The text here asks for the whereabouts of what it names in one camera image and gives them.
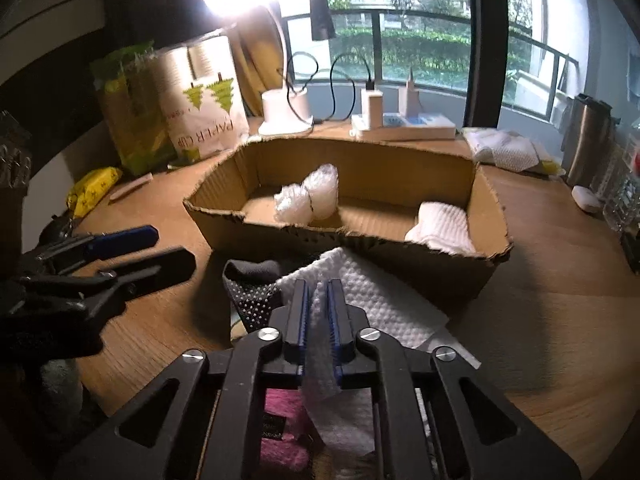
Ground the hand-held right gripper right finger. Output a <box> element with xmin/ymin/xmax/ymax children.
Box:
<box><xmin>326</xmin><ymin>279</ymin><xmax>582</xmax><ymax>480</ymax></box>

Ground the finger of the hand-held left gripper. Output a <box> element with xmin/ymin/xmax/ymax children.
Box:
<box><xmin>31</xmin><ymin>225</ymin><xmax>160</xmax><ymax>267</ymax></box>
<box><xmin>60</xmin><ymin>246</ymin><xmax>197</xmax><ymax>322</ymax></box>

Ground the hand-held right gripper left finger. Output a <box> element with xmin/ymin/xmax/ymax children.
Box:
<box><xmin>54</xmin><ymin>279</ymin><xmax>308</xmax><ymax>480</ymax></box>

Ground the white textured cloth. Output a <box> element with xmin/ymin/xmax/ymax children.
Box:
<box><xmin>275</xmin><ymin>247</ymin><xmax>451</xmax><ymax>463</ymax></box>

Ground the cardboard box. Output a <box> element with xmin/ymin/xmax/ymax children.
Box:
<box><xmin>182</xmin><ymin>136</ymin><xmax>515</xmax><ymax>319</ymax></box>

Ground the white paper stick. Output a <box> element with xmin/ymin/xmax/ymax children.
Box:
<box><xmin>108</xmin><ymin>172</ymin><xmax>154</xmax><ymax>205</ymax></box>

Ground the black dotted sock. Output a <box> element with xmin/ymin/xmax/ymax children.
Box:
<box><xmin>222</xmin><ymin>259</ymin><xmax>290</xmax><ymax>335</ymax></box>

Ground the yellow snack packet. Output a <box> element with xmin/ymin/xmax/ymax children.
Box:
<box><xmin>66</xmin><ymin>166</ymin><xmax>124</xmax><ymax>219</ymax></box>

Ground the pink knitted cloth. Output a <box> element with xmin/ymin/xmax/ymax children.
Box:
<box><xmin>262</xmin><ymin>387</ymin><xmax>314</xmax><ymax>474</ymax></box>

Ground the small bubble wrap piece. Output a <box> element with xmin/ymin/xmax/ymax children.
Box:
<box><xmin>273</xmin><ymin>183</ymin><xmax>314</xmax><ymax>224</ymax></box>

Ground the green yellow plastic package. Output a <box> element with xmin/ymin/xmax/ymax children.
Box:
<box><xmin>90</xmin><ymin>41</ymin><xmax>177</xmax><ymax>177</ymax></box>

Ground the large bubble wrap piece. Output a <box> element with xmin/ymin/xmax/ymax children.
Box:
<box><xmin>302</xmin><ymin>163</ymin><xmax>341</xmax><ymax>221</ymax></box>

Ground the folded white waffle cloth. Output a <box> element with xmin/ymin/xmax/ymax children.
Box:
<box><xmin>404</xmin><ymin>201</ymin><xmax>477</xmax><ymax>256</ymax></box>

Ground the white paper cup package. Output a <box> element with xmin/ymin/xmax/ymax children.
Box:
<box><xmin>150</xmin><ymin>30</ymin><xmax>251</xmax><ymax>162</ymax></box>

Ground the white power strip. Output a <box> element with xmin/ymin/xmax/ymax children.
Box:
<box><xmin>350</xmin><ymin>112</ymin><xmax>457</xmax><ymax>142</ymax></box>

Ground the white desk lamp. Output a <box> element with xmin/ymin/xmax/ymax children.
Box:
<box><xmin>202</xmin><ymin>0</ymin><xmax>315</xmax><ymax>137</ymax></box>

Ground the white charger plug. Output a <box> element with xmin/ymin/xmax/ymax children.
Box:
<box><xmin>361</xmin><ymin>88</ymin><xmax>385</xmax><ymax>131</ymax></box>

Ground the brown round board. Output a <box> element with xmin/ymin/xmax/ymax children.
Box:
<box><xmin>234</xmin><ymin>4</ymin><xmax>284</xmax><ymax>122</ymax></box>

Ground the white tower model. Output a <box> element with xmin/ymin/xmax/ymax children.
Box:
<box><xmin>398</xmin><ymin>67</ymin><xmax>422</xmax><ymax>117</ymax></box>

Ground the crumpled white cloth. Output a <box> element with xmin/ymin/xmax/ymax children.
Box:
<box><xmin>462</xmin><ymin>127</ymin><xmax>567</xmax><ymax>177</ymax></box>

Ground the white earbuds case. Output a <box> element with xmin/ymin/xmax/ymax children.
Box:
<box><xmin>571</xmin><ymin>185</ymin><xmax>604</xmax><ymax>213</ymax></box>

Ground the black hanging cloth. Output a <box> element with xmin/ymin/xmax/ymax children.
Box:
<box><xmin>308</xmin><ymin>0</ymin><xmax>335</xmax><ymax>41</ymax></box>

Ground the stainless steel thermos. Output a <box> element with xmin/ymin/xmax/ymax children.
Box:
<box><xmin>560</xmin><ymin>92</ymin><xmax>621</xmax><ymax>189</ymax></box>

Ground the clear plastic bottle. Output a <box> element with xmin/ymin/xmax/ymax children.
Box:
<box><xmin>602</xmin><ymin>125</ymin><xmax>640</xmax><ymax>242</ymax></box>

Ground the black balcony railing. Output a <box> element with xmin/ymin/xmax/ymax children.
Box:
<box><xmin>284</xmin><ymin>7</ymin><xmax>581</xmax><ymax>122</ymax></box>

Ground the black lamp cable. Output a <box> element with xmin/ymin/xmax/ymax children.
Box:
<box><xmin>285</xmin><ymin>52</ymin><xmax>321</xmax><ymax>127</ymax></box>

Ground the black charger cable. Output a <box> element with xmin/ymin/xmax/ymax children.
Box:
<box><xmin>312</xmin><ymin>52</ymin><xmax>374</xmax><ymax>124</ymax></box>

